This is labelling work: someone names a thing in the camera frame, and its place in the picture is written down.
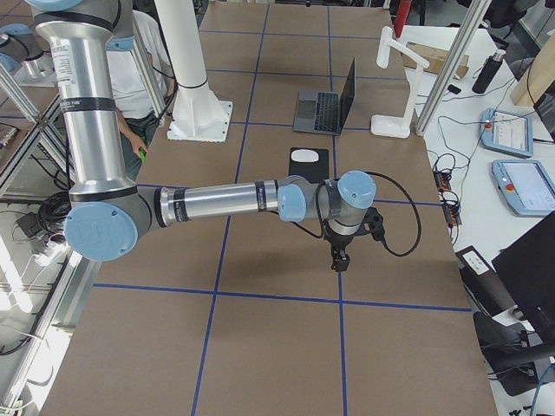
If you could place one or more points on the red cylinder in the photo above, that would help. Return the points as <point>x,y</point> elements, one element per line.
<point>403,9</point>

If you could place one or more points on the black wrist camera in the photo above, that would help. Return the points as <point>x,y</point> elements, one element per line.
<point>372,224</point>

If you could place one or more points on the black mouse pad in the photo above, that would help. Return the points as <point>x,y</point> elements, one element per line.
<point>309,163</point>

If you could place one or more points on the black monitor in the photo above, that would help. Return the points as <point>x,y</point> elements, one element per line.
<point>526,269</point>

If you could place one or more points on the small black square device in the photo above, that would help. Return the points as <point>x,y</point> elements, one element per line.
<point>453,89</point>

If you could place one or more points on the person in white shirt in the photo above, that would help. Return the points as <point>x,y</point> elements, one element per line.
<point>135,115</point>

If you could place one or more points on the cardboard box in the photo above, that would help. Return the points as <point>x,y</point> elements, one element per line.
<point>436,58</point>

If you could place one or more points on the aluminium frame post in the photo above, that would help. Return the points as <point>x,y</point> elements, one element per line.
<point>462,40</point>

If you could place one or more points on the orange black usb hub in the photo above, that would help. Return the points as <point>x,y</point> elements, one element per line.
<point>450,202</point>

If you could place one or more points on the white desk lamp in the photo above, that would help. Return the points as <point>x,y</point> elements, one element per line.
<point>395,108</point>

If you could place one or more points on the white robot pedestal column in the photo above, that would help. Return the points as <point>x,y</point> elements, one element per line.
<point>198,114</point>

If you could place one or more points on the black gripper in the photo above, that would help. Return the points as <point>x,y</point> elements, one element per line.
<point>338,244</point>

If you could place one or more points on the grey laptop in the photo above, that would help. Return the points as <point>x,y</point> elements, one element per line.
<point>325,112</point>

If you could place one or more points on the white computer mouse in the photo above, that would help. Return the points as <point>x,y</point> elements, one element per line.
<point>304,155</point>

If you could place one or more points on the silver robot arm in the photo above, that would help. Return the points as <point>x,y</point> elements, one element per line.
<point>22,56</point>
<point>109,212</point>

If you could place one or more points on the blue teach pendant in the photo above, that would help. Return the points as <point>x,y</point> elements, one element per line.
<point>507,133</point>
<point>525,186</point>

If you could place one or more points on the black water bottle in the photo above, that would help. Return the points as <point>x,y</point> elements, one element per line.
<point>489,70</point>

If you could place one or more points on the blue teach pendant near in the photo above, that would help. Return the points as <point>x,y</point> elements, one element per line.
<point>525,186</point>

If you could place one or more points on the blue teach pendant far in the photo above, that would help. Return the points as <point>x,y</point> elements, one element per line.
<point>507,133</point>

